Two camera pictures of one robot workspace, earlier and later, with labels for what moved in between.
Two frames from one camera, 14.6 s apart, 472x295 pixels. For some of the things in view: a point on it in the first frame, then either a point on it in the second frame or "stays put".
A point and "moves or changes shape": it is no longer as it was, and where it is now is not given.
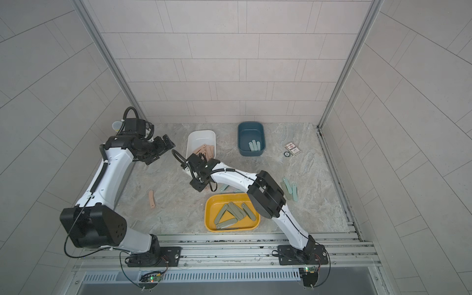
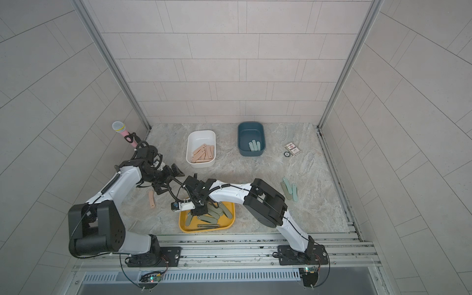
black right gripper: (197, 183) -> (201, 210)
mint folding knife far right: (287, 185) stays put
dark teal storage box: (247, 132) stays put
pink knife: (211, 151) stays put
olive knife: (220, 214) -> (188, 219)
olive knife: (227, 224) -> (208, 219)
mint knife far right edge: (295, 192) stays put
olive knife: (236, 211) -> (213, 214)
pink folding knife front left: (151, 199) stays put
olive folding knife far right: (289, 196) stays put
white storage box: (196, 139) stays put
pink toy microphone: (117, 125) stays put
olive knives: (251, 214) moves or changes shape
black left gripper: (162, 147) -> (169, 176)
